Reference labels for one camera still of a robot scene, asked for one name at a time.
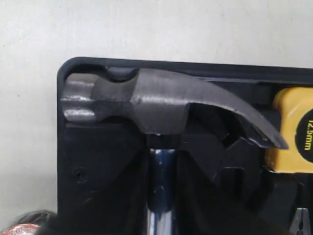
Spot claw hammer black grip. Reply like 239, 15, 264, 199
60, 69, 289, 235

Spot black electrical tape roll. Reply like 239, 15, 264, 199
0, 210, 57, 235

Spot black plastic tool case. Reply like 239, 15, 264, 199
44, 57, 313, 235

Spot yellow tape measure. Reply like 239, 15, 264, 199
265, 87, 313, 173

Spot orange handled pliers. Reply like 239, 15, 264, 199
290, 208, 312, 235

